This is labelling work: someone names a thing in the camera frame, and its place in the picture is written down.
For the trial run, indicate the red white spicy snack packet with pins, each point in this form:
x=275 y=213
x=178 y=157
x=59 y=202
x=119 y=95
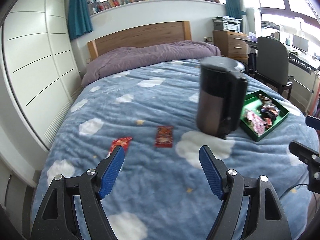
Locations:
x=123 y=142

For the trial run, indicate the dark red snack packet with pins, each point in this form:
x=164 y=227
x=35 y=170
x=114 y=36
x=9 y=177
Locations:
x=164 y=136

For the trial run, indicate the left teal curtain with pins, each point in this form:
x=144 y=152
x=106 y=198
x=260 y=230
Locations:
x=79 y=21

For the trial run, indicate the grey printer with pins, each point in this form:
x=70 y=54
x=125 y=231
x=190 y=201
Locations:
x=225 y=23

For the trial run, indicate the white wardrobe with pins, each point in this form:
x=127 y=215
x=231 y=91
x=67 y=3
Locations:
x=40 y=64

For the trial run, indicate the small red candy packet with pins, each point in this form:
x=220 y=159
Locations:
x=269 y=122

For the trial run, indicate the blue cloud blanket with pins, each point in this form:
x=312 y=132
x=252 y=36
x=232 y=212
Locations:
x=162 y=192

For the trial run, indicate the pink cartoon snack packet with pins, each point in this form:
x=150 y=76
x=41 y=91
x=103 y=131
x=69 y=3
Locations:
x=256 y=122

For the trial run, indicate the computer monitor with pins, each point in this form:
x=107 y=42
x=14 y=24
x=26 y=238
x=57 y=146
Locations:
x=300 y=43

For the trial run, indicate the brown chocolate snack packet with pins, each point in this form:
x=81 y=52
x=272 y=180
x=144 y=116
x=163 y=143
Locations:
x=265 y=100

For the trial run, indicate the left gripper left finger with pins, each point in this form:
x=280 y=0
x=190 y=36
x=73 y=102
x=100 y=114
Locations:
x=108 y=170

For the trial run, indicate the wooden drawer cabinet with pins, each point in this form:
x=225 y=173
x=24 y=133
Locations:
x=231 y=44

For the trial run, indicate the brown black electric kettle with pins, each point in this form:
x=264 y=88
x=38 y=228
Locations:
x=223 y=87

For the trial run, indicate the wooden headboard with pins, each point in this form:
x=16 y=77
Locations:
x=141 y=36

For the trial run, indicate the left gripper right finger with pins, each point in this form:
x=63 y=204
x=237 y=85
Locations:
x=214 y=169

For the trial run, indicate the dark grey chair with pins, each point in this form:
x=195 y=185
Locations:
x=272 y=64

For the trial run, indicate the purple duvet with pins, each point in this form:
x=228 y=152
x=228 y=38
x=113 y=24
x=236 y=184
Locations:
x=128 y=58

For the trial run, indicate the wall power socket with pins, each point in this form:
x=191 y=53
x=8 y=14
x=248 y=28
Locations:
x=208 y=39

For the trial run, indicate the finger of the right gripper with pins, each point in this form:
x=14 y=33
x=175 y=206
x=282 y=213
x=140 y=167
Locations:
x=304 y=153
x=313 y=122

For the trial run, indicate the green tray box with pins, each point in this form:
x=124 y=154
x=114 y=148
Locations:
x=253 y=103

